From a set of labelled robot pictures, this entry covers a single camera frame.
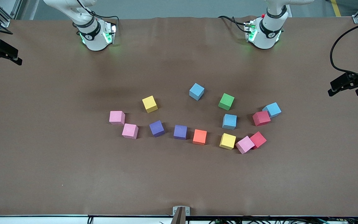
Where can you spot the orange foam cube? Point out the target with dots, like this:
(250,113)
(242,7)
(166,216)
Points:
(199,136)

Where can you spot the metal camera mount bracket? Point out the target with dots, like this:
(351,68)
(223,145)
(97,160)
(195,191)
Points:
(181,214)

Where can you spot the blue foam cube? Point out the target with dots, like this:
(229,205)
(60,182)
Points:
(196,90)
(273,109)
(229,121)

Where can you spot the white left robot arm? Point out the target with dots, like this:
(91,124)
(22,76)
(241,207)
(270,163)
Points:
(267,34)

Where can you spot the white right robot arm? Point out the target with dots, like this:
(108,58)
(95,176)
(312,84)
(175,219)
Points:
(93,37)

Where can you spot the brown table cover sheet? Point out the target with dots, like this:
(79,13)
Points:
(73,171)

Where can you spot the pink foam cube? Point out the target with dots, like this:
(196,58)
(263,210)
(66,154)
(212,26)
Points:
(245,144)
(130,130)
(117,117)

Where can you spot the green foam cube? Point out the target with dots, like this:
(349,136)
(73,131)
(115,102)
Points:
(226,101)

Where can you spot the purple foam cube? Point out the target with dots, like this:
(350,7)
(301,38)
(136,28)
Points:
(156,128)
(180,131)

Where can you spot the red foam cube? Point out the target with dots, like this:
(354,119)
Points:
(259,139)
(261,118)

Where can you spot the yellow foam cube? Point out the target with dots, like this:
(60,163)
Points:
(227,140)
(149,103)

